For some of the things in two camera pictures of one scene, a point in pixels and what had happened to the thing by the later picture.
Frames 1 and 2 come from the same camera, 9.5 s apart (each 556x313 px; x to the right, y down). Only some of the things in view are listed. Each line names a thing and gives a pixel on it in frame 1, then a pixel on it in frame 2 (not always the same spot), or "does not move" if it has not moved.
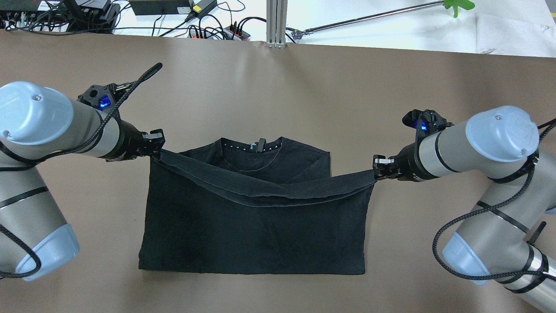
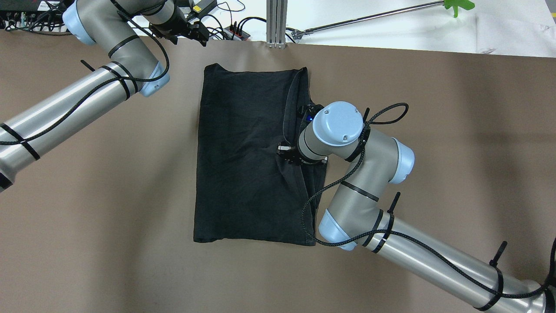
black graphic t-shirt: (269, 205) → (246, 191)
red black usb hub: (233, 33) does not move
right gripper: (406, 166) → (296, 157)
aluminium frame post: (276, 21) does not move
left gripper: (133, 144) → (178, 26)
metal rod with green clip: (454, 5) does not move
